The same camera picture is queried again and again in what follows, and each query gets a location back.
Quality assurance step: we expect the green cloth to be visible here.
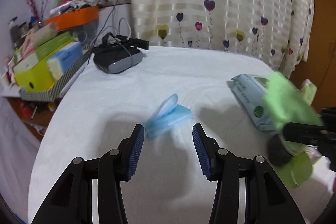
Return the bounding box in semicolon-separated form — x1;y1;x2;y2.
263;70;324;159

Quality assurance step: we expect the light blue face mask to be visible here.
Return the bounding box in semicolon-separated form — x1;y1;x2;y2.
143;94;194;139

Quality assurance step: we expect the lime green box lid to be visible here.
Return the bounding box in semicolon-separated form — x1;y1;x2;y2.
274;152;313;189

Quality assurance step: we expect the green white fluffy towel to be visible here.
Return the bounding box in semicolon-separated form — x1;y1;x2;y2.
300;79;317;105

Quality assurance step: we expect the brown wooden wardrobe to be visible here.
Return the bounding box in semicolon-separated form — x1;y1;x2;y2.
290;0;335;111

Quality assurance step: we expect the blue wet wipes pack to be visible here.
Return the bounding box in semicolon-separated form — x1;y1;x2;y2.
231;74;276;132

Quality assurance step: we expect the wooden side table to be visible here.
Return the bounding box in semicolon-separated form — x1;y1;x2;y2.
6;98;62;142

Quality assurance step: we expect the striped tray box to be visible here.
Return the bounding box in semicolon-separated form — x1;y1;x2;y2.
18;46;92;102

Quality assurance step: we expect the blue tissue pack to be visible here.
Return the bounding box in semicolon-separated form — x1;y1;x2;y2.
47;42;83;81

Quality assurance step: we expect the heart patterned curtain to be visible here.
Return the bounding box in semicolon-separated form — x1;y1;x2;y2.
131;0;314;77

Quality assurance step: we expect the white green flat box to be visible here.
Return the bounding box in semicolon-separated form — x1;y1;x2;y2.
13;31;73;73

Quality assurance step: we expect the black grey VR headset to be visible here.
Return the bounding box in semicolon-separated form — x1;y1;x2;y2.
92;32;149;74

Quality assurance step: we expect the beige rolled cloth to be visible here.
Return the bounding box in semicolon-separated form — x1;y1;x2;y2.
31;22;58;48

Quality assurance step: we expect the orange round container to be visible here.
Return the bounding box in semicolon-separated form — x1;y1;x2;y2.
45;6;99;31

